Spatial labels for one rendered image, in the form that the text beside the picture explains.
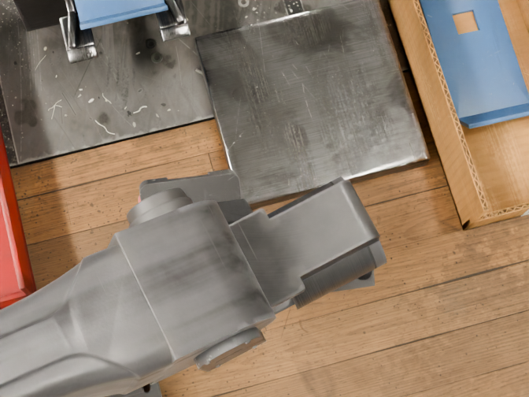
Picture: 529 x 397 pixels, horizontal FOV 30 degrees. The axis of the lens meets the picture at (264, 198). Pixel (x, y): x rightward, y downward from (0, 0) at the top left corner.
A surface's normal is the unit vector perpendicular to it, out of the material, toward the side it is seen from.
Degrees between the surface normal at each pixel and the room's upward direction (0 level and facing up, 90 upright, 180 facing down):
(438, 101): 90
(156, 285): 17
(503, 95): 0
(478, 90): 0
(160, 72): 0
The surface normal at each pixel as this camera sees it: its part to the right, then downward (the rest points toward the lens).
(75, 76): 0.04, -0.25
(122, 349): 0.30, -0.37
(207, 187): 0.15, 0.23
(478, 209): -0.96, 0.25
